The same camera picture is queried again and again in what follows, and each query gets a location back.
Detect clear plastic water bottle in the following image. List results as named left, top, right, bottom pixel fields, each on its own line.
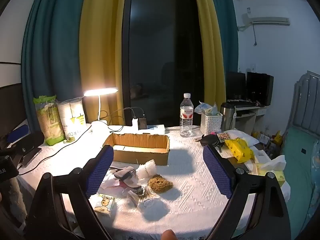
left=179, top=93, right=193, bottom=138

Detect brown loofah sponge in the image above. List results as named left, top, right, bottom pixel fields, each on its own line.
left=147, top=174, right=174, bottom=194

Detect black computer monitor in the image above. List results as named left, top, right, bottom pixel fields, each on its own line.
left=226, top=71, right=247, bottom=100
left=246, top=72, right=274, bottom=106

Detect white perforated plastic basket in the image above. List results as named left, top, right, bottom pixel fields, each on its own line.
left=201, top=110, right=223, bottom=135

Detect white textured tablecloth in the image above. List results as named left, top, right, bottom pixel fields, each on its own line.
left=17, top=124, right=290, bottom=240

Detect dark glass door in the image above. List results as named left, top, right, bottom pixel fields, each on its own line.
left=122, top=0, right=204, bottom=127

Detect bag of cotton swabs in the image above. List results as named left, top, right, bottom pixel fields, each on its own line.
left=124, top=186, right=170, bottom=214

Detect grey padded headboard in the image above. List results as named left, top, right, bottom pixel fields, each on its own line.
left=291, top=70, right=320, bottom=130

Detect green plastic package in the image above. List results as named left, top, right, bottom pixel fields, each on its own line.
left=34, top=95, right=64, bottom=146

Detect white cartoon tissue pack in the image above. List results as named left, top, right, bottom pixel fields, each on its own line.
left=94, top=193, right=116, bottom=217

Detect yellow curtain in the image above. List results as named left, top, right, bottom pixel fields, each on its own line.
left=79, top=0, right=128, bottom=125
left=189, top=0, right=227, bottom=125

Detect teal curtain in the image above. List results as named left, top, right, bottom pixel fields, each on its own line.
left=21, top=0, right=88, bottom=132
left=207, top=0, right=239, bottom=73

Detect person's right hand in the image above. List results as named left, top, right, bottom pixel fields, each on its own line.
left=161, top=230, right=177, bottom=240

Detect grey knit sock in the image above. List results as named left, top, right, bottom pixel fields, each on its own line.
left=114, top=166, right=140, bottom=188

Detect yellow printed packet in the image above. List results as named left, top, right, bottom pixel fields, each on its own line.
left=224, top=138, right=255, bottom=163

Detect cardboard box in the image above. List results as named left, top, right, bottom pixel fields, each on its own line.
left=103, top=132, right=170, bottom=166

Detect grey towel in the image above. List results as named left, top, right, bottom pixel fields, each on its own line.
left=9, top=177, right=28, bottom=224

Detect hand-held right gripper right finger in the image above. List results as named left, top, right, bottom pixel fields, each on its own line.
left=203, top=144, right=292, bottom=240

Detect white air conditioner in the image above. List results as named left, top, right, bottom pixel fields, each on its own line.
left=241, top=14, right=290, bottom=27

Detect yellow tissue box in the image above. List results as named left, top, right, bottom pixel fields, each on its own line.
left=255, top=155, right=287, bottom=188

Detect pink fluffy cloth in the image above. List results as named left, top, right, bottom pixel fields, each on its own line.
left=102, top=180, right=127, bottom=188

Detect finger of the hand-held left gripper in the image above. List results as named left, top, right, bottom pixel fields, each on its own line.
left=0, top=130, right=45, bottom=167
left=6, top=124, right=30, bottom=144

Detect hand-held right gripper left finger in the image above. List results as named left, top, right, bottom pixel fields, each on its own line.
left=25, top=144, right=115, bottom=240

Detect bed with teal sheet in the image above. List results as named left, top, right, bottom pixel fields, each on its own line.
left=280, top=126, right=320, bottom=230

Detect stainless steel thermos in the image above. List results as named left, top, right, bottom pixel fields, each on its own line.
left=220, top=102, right=237, bottom=132

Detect crumpled plastic packets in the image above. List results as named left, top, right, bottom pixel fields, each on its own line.
left=194, top=101, right=218, bottom=116

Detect white desk lamp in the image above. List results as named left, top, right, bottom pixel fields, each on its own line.
left=84, top=87, right=118, bottom=133

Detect wrapped paper cup stacks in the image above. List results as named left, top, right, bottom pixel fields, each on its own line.
left=57, top=99, right=87, bottom=140

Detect white computer desk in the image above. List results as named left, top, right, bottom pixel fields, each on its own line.
left=234, top=100, right=268, bottom=130

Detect black charger cable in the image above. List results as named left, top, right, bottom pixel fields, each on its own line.
left=106, top=107, right=146, bottom=132

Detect patterned sticker sheet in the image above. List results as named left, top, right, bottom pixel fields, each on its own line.
left=216, top=132, right=232, bottom=142

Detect black power cable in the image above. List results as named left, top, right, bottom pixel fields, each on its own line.
left=21, top=126, right=92, bottom=168

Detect bag of cotton balls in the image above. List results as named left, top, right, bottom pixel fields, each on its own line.
left=136, top=159, right=157, bottom=179

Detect black round zip pouch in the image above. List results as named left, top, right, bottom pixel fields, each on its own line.
left=201, top=134, right=222, bottom=148

